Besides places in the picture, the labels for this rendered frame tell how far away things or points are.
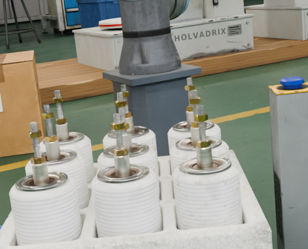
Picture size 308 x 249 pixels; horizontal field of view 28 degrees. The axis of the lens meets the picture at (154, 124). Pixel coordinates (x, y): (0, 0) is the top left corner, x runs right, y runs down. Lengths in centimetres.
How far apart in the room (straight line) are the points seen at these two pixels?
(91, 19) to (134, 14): 416
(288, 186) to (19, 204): 47
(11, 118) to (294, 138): 116
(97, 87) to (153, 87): 147
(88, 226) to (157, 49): 63
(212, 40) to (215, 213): 241
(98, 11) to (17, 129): 349
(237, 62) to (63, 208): 243
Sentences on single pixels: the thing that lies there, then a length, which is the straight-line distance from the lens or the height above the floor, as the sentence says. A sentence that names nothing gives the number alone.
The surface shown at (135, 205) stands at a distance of 86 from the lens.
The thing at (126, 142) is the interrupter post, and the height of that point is 27.
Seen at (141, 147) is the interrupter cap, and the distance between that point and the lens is 101.
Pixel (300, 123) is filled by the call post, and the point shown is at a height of 26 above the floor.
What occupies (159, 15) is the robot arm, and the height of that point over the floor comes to 43.
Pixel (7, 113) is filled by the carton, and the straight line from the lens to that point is 203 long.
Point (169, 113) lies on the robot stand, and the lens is 146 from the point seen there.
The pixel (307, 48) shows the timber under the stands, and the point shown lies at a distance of 350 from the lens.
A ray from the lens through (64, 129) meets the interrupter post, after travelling 112.
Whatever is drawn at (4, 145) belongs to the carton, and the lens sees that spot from 205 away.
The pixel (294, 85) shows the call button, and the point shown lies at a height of 32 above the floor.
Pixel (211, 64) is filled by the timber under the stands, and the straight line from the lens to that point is 315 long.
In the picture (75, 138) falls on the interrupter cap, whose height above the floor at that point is 25.
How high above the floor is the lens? 53
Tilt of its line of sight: 14 degrees down
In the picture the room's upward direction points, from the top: 6 degrees counter-clockwise
